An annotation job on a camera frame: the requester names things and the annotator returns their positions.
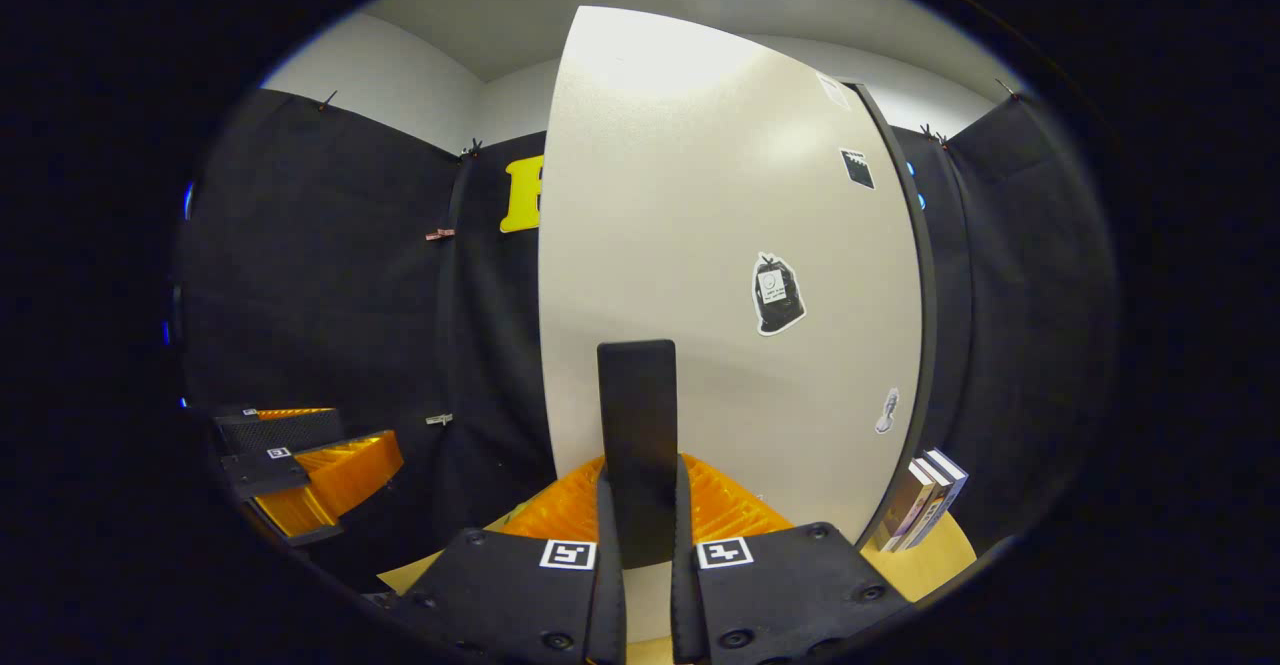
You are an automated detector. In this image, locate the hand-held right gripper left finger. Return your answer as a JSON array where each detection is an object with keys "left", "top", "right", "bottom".
[{"left": 385, "top": 455, "right": 627, "bottom": 665}]

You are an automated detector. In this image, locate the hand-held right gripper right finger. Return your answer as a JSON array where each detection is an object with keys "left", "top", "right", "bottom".
[{"left": 670, "top": 453, "right": 913, "bottom": 665}]

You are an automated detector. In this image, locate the black door handle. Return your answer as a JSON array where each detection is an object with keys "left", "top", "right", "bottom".
[{"left": 597, "top": 339, "right": 678, "bottom": 570}]

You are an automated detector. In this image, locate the black backdrop cloth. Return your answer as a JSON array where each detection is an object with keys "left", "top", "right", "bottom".
[{"left": 170, "top": 85, "right": 1116, "bottom": 586}]

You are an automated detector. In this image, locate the upright book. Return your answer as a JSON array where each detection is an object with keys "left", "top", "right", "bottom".
[
  {"left": 895, "top": 455, "right": 951, "bottom": 551},
  {"left": 875, "top": 460, "right": 936, "bottom": 553},
  {"left": 910, "top": 448, "right": 969, "bottom": 546}
]

